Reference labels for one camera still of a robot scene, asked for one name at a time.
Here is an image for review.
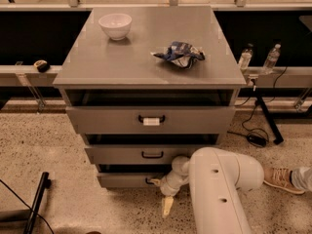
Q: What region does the black stand bar left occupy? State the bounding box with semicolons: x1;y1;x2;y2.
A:
23;172;51;234

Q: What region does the crumpled blue chip bag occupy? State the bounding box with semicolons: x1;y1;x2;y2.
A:
152;41;206;69

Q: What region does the black cable on floor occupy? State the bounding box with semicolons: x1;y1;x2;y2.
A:
0;178;56;234

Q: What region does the clear plastic bottle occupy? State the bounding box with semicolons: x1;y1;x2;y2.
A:
238;44;254;72
263;44;281;74

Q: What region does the light trouser leg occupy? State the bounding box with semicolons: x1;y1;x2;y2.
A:
291;167;312;191

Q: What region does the grey bottom drawer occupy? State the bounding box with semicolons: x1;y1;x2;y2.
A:
97;173;165;188

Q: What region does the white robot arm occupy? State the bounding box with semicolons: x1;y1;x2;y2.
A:
150;147;264;234

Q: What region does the grey drawer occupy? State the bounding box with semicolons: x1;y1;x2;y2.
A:
97;173;165;188
85;145;203;165
66;106;235;135

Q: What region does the clear plastic bottle right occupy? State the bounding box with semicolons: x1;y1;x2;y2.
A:
263;44;281;74

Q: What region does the grey top drawer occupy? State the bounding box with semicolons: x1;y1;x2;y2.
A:
66;106;235;135

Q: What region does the black power adapter with cable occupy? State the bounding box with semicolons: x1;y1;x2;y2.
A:
226;66;289;148

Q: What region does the grey middle drawer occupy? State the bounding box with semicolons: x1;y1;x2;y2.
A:
85;145;203;165

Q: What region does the yellow black tape measure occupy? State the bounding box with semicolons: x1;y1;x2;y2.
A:
34;59;50;73

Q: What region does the clear plastic bottle left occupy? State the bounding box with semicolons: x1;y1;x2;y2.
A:
238;44;254;72

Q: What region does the grey drawer cabinet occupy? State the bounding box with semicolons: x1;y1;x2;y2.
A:
54;6;245;175

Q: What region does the white bowl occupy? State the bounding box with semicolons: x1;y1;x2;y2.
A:
98;14;133;40

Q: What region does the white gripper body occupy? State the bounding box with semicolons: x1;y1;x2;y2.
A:
160;171;189;197

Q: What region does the beige sneaker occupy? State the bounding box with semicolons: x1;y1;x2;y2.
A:
264;167;304;195

